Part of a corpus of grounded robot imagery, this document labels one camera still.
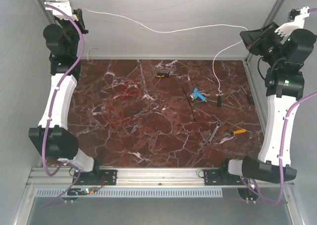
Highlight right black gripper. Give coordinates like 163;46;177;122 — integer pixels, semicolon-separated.
240;20;286;66

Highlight white wire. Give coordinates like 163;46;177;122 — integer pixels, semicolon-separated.
84;8;249;94

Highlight orange wire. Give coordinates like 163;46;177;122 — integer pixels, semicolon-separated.
106;89;140;124

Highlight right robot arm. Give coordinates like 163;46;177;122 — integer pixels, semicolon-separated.
219;22;317;184

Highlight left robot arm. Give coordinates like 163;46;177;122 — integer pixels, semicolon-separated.
28;3;102;184

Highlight black zip tie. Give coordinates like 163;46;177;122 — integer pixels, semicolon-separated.
180;84;196;121

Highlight black screwdriver far right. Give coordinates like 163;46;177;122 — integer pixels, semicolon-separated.
241;87;255;105

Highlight blue plastic tool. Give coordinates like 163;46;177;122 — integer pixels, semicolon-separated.
189;88;207;102

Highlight silver wrench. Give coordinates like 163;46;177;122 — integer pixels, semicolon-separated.
207;123;222;144

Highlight yellow black screwdriver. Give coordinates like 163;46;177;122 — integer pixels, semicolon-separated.
156;72;178;78

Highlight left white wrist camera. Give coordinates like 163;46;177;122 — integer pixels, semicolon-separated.
44;0;78;21

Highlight black handle screwdriver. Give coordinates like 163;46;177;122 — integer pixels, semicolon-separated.
217;93;222;107

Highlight orange handle tool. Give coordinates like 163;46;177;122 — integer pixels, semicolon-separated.
224;129;246;136

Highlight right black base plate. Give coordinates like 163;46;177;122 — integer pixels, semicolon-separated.
197;169;243;186

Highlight aluminium front rail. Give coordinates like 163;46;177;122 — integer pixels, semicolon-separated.
27;167;295;186

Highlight slotted grey cable duct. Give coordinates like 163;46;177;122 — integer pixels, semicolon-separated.
34;187;223;198

